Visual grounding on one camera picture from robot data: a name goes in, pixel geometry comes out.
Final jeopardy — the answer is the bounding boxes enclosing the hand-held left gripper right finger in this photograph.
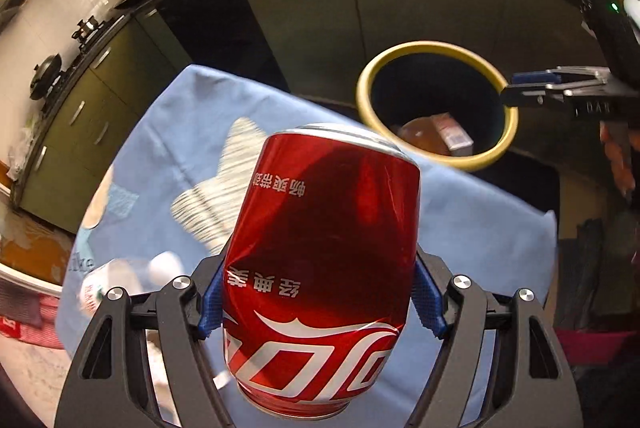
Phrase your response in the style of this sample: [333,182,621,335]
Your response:
[407,244,586,428]

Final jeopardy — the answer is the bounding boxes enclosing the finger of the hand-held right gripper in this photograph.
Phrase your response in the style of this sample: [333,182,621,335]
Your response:
[500,83,602,109]
[509,66,609,88]

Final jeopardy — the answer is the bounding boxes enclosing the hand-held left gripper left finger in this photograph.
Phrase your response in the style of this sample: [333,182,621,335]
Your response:
[52,255,236,428]

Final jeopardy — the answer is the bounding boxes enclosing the white pill bottle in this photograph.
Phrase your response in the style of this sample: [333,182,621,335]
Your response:
[77,252,184,315]

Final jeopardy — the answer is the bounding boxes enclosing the small red white box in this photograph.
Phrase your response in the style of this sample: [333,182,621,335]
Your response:
[431,112,475,158]

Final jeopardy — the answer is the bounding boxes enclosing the red soda can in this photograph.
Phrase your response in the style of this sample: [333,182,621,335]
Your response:
[221,123,421,414]

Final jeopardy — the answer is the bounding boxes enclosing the yellow-rimmed dark waste bin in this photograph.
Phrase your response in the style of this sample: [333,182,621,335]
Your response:
[356,39,520,173]

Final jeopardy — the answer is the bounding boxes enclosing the person's right hand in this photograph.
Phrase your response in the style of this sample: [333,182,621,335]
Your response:
[600,120,637,200]

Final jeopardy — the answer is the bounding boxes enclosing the magenta cloth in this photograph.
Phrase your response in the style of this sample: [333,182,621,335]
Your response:
[555,328,640,367]

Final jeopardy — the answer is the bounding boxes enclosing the dark cloth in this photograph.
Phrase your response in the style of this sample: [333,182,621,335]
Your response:
[559,208,640,330]

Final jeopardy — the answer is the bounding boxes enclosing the red checked apron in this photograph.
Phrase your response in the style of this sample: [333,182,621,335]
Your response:
[0,278,66,352]

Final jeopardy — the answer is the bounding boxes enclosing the blue star-print tablecloth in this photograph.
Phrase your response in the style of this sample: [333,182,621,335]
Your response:
[62,64,559,428]

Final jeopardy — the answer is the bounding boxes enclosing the white plastic bag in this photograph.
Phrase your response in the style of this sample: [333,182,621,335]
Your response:
[7,128,36,179]

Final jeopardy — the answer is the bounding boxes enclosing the black wok with lid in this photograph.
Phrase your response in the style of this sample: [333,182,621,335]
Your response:
[28,53,67,102]

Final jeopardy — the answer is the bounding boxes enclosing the black gas stove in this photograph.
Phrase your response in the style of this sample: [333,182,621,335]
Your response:
[37,13,130,109]

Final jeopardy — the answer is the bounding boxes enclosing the small dark pot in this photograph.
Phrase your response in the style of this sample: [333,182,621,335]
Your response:
[74,17,101,43]

